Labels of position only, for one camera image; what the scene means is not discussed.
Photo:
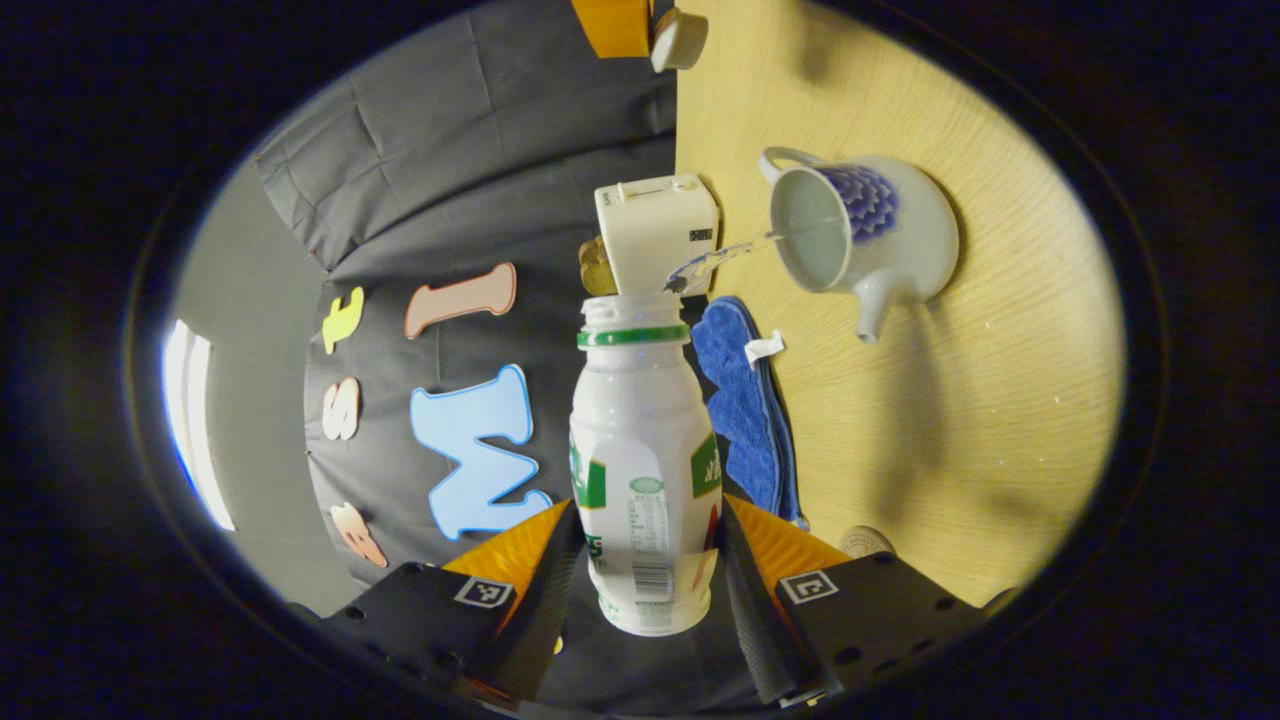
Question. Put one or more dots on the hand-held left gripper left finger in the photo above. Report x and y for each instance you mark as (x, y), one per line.
(545, 610)

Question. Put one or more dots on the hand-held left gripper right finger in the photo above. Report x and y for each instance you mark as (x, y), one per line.
(750, 620)

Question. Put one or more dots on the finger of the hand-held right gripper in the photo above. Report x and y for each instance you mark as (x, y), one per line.
(615, 28)

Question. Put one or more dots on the round cork coaster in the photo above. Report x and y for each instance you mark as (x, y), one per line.
(866, 543)

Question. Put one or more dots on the white plastic water bottle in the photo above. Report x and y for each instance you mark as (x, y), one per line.
(640, 430)

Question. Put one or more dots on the white blue-flowered teacup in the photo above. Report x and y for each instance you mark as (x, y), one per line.
(915, 240)

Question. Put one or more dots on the white toaster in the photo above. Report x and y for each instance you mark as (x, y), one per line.
(655, 235)

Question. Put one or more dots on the blue towel cloth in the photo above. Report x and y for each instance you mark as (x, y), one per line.
(740, 400)

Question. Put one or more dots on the brown toast slice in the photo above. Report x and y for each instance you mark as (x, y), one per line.
(598, 280)
(594, 250)

